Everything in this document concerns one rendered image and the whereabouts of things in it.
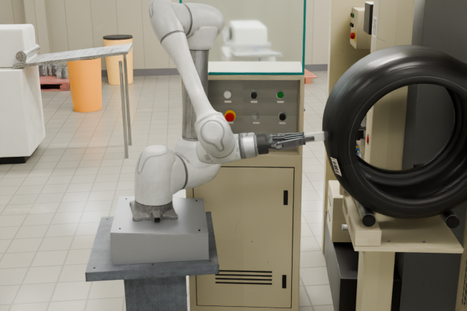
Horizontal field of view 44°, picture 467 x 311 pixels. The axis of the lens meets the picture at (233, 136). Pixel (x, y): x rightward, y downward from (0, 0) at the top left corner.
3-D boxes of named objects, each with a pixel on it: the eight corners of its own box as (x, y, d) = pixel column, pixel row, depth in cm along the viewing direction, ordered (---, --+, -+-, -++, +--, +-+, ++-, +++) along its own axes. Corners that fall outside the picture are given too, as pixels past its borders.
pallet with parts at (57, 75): (78, 80, 914) (77, 62, 905) (71, 90, 843) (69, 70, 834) (9, 82, 904) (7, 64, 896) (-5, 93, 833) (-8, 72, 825)
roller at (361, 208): (362, 186, 229) (351, 191, 230) (358, 176, 228) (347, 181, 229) (377, 224, 196) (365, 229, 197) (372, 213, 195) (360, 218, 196)
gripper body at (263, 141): (254, 137, 197) (281, 134, 196) (255, 130, 206) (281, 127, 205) (258, 158, 199) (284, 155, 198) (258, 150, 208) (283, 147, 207)
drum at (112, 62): (136, 79, 922) (133, 34, 902) (134, 85, 879) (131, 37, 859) (108, 80, 918) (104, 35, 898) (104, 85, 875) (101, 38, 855)
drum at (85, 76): (103, 112, 716) (99, 57, 696) (67, 113, 712) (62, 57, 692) (106, 104, 757) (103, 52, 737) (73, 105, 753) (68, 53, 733)
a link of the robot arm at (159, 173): (126, 196, 235) (126, 144, 230) (162, 187, 248) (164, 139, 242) (148, 209, 224) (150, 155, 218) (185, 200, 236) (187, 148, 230)
